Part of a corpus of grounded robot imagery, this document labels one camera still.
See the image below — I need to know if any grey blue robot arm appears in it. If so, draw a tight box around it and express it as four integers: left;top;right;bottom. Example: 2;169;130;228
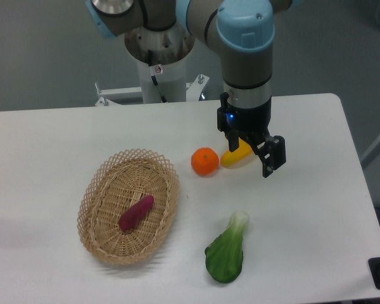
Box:
85;1;295;177

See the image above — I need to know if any oval wicker basket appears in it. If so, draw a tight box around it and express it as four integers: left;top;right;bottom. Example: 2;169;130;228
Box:
77;149;180;265

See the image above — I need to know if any purple sweet potato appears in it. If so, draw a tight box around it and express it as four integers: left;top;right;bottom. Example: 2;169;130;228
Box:
118;195;155;231

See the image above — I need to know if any green bok choy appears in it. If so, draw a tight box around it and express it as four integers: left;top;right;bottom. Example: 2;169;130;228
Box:
205;211;250;284

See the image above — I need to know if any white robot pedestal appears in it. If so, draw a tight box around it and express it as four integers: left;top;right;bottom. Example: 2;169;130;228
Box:
95;23;210;106

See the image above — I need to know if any orange mandarin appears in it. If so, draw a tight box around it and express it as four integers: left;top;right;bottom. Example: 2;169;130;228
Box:
191;147;220;176

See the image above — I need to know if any yellow banana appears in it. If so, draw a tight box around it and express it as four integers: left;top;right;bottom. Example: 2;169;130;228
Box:
220;139;253;168

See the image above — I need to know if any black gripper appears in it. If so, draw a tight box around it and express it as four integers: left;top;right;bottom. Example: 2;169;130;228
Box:
217;92;286;178

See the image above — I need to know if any black cable on pedestal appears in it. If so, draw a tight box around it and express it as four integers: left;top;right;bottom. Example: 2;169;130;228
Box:
147;49;168;104

